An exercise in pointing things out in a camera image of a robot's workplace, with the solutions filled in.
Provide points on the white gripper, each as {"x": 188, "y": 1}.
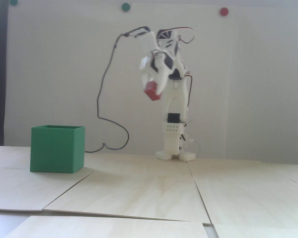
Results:
{"x": 157, "y": 74}

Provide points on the red block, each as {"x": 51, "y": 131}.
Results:
{"x": 152, "y": 91}

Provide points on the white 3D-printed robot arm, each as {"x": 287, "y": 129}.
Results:
{"x": 172, "y": 138}

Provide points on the green box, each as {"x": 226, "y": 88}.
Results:
{"x": 57, "y": 148}

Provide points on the green round magnet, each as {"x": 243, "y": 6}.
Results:
{"x": 125, "y": 7}
{"x": 13, "y": 2}

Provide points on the light plywood board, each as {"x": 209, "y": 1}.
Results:
{"x": 250, "y": 203}
{"x": 10, "y": 156}
{"x": 226, "y": 168}
{"x": 27, "y": 191}
{"x": 263, "y": 231}
{"x": 101, "y": 228}
{"x": 139, "y": 198}
{"x": 139, "y": 166}

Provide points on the white backdrop board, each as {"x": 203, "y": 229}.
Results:
{"x": 64, "y": 62}

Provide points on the red round magnet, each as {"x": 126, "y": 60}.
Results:
{"x": 224, "y": 11}

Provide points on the black wrist camera board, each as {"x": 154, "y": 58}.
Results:
{"x": 139, "y": 31}

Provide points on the dark window frame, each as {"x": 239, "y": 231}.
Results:
{"x": 1, "y": 74}

